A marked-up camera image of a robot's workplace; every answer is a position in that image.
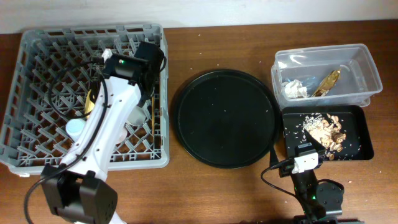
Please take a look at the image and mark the food scraps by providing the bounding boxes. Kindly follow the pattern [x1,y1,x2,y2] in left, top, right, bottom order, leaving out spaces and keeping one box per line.
[303,113,346,161]

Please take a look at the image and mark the grey dishwasher rack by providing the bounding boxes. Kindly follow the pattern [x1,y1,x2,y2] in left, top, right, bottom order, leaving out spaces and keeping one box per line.
[1,24,170,177]

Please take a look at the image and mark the gold snack wrapper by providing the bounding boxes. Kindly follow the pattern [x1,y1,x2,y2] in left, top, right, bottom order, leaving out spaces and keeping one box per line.
[312,69,341,97]

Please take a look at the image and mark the light blue cup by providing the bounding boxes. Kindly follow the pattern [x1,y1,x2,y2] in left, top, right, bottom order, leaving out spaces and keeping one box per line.
[65,118,86,142]

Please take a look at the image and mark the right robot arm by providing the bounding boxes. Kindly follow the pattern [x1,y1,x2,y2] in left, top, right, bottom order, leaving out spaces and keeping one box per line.
[279,131,345,223]

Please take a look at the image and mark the white napkin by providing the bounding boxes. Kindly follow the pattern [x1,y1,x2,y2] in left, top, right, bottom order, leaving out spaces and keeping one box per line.
[282,80,308,98]

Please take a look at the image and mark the round black tray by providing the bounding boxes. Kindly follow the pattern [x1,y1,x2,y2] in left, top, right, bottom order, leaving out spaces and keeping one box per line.
[172,69,282,169]

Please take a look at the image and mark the yellow bowl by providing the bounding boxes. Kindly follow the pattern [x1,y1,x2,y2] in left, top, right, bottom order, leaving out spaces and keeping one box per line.
[84,90,96,117]

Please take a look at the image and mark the wooden chopstick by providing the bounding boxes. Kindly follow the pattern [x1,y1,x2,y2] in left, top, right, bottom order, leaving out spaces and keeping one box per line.
[151,96,155,136]

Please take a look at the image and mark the black rectangular tray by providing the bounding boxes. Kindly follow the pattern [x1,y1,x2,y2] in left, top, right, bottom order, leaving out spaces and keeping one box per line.
[282,105,374,161]

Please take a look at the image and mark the clear plastic bin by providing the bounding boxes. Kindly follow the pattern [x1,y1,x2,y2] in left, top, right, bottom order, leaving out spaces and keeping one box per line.
[271,44,383,109]

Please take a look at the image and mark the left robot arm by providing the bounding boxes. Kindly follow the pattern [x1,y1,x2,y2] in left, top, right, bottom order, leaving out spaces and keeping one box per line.
[38,52,167,223]

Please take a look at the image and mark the grey plate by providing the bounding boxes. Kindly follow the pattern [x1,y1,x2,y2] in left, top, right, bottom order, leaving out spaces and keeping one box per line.
[126,106,146,126]

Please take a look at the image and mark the pink cup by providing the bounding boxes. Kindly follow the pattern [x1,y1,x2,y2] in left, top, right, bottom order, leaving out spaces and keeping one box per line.
[117,128,128,144]

